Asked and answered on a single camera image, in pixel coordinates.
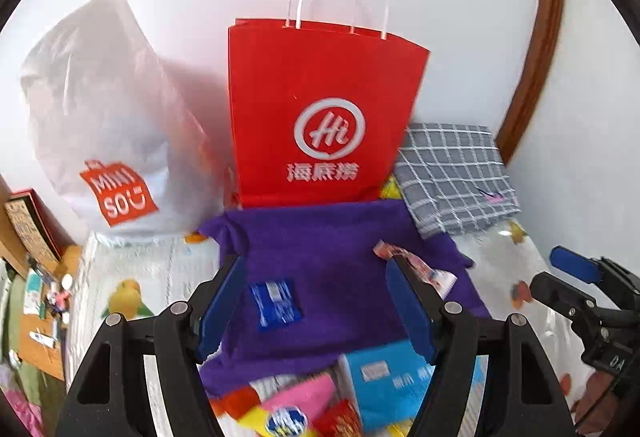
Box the green cloth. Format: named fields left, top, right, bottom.
left=0, top=267, right=53, bottom=418

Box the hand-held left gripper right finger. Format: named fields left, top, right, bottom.
left=385, top=254, right=576, bottom=437

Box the brown wooden door trim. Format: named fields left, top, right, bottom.
left=495, top=0, right=568, bottom=168

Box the pink cloth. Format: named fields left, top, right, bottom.
left=4, top=387, right=46, bottom=437

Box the white plastic bag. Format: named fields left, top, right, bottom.
left=20, top=0, right=236, bottom=238

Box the red paper bag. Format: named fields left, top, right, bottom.
left=227, top=0, right=431, bottom=208

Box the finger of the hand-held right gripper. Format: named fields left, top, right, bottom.
left=530, top=271, right=618, bottom=325
left=549, top=245, right=640, bottom=310

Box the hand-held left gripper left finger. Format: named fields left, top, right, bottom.
left=55, top=254, right=248, bottom=437

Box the purple towel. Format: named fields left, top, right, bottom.
left=197, top=199, right=493, bottom=398

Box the grey checked cloth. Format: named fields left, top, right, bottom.
left=392, top=122, right=521, bottom=240

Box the pink and yellow snack packet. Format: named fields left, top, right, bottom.
left=240, top=374, right=336, bottom=437

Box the teal small box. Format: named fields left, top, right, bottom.
left=24, top=268, right=43, bottom=316

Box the pink white candy packet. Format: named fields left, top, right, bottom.
left=374, top=240, right=458, bottom=303

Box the wooden desk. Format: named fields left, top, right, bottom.
left=0, top=242, right=83, bottom=383

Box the red snack packet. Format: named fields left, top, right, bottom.
left=315, top=399, right=362, bottom=437

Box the blue tissue box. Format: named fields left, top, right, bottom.
left=340, top=339, right=488, bottom=430

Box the dark blue snack packet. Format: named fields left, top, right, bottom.
left=249, top=278, right=303, bottom=329

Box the person's right hand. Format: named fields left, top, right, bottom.
left=575, top=369, right=623, bottom=428

